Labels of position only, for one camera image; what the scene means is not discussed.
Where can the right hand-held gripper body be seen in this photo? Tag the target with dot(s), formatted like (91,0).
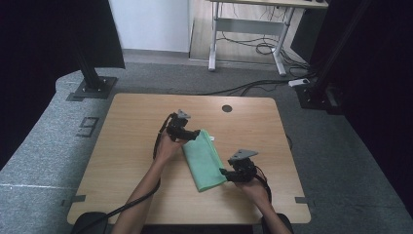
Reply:
(245,169)

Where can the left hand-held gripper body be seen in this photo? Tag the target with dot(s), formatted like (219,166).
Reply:
(177,126)

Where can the green towel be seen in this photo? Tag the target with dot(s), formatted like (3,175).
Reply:
(204,162)

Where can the person's left hand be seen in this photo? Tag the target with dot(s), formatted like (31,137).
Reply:
(165,149)

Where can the person's right hand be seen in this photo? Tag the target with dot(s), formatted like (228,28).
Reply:
(256,191)

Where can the black round table grommet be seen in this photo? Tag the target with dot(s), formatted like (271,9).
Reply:
(227,108)

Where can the black chair armrest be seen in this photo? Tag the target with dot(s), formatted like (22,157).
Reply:
(89,224)
(264,225)

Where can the grey tape strip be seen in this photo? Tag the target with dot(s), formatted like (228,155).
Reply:
(78,198)
(302,200)
(74,97)

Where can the grey tape number mark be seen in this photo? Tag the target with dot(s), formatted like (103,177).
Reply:
(85,126)

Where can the black metal stand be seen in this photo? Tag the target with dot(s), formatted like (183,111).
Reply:
(319,97)
(94,84)

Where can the white power strip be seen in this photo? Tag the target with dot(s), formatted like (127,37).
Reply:
(298,82)

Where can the black computer case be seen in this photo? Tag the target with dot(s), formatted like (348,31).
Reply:
(305,32)

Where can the black curtain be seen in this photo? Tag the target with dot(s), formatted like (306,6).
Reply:
(32,48)
(383,97)

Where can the white metal desk frame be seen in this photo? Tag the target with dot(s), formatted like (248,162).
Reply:
(250,26)

